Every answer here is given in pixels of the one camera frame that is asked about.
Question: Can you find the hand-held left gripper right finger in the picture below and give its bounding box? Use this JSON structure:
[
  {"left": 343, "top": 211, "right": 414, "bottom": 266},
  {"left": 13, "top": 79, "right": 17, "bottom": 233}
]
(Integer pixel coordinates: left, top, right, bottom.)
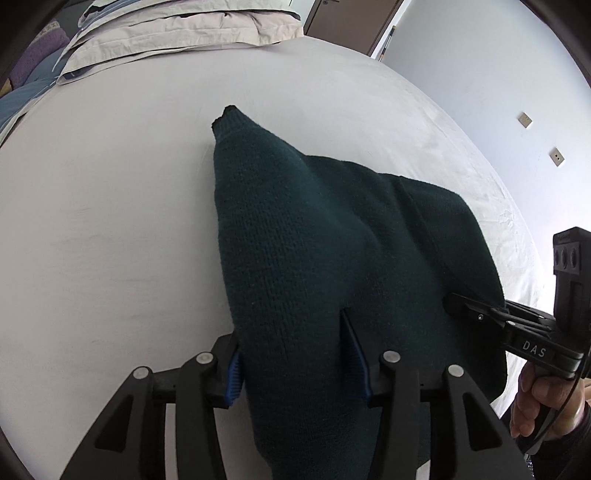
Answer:
[{"left": 339, "top": 309, "right": 527, "bottom": 480}]

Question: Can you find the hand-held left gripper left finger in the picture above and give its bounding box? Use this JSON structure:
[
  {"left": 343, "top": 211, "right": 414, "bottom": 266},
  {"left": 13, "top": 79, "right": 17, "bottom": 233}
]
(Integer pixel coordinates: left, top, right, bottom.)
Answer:
[{"left": 60, "top": 332, "right": 243, "bottom": 480}]

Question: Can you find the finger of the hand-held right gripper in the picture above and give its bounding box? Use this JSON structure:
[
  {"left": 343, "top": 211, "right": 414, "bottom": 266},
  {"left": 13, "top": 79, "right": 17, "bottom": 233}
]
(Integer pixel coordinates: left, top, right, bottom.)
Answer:
[{"left": 443, "top": 293, "right": 556, "bottom": 340}]

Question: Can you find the dark green knitted sweater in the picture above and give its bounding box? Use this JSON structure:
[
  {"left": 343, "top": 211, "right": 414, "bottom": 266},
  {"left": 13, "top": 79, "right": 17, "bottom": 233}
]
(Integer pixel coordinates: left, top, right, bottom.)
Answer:
[{"left": 211, "top": 105, "right": 509, "bottom": 480}]

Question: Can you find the person's right hand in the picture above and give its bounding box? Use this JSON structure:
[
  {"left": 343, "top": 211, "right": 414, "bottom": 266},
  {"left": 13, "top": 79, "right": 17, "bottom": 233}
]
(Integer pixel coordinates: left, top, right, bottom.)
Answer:
[{"left": 510, "top": 362, "right": 587, "bottom": 442}]

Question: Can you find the bed with white sheet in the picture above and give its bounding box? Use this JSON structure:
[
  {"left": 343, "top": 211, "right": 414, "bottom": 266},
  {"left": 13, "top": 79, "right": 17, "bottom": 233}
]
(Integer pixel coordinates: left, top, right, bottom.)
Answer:
[{"left": 0, "top": 34, "right": 555, "bottom": 480}]

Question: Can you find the brown door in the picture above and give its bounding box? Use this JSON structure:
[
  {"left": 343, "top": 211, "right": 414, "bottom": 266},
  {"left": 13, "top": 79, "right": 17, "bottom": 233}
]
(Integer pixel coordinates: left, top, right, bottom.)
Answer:
[{"left": 305, "top": 0, "right": 403, "bottom": 57}]

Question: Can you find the beige folded pillowcase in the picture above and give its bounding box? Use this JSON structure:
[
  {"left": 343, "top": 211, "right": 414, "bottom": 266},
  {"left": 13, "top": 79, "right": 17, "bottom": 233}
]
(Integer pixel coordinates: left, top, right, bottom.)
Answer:
[{"left": 58, "top": 11, "right": 305, "bottom": 86}]

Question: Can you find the blue duvet with beige edge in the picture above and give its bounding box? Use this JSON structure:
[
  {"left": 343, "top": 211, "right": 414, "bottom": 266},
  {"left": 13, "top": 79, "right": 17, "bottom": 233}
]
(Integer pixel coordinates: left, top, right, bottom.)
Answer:
[{"left": 0, "top": 46, "right": 70, "bottom": 145}]

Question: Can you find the purple patterned pillow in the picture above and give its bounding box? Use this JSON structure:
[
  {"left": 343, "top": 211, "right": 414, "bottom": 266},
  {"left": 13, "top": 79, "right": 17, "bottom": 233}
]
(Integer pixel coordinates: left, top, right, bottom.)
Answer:
[{"left": 9, "top": 28, "right": 70, "bottom": 89}]

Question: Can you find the blue striped folded pillowcase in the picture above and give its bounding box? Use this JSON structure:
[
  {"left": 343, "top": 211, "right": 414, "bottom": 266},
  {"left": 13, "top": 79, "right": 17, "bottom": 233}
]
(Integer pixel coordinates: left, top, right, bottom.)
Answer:
[{"left": 78, "top": 0, "right": 301, "bottom": 29}]

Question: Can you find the black cable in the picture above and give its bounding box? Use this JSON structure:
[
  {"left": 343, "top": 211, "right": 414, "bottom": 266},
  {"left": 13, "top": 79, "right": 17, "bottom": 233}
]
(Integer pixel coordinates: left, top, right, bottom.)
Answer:
[{"left": 544, "top": 339, "right": 591, "bottom": 441}]

